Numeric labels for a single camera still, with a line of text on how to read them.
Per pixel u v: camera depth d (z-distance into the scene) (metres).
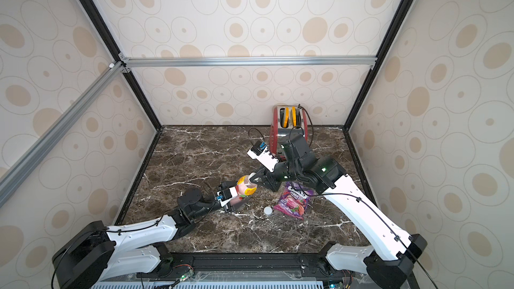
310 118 1.06
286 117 0.97
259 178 0.61
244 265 0.75
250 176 0.63
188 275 0.71
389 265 0.39
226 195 0.60
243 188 0.65
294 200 0.88
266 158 0.56
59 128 0.62
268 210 0.88
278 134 0.94
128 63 0.91
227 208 0.66
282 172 0.54
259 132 1.20
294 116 0.96
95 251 0.41
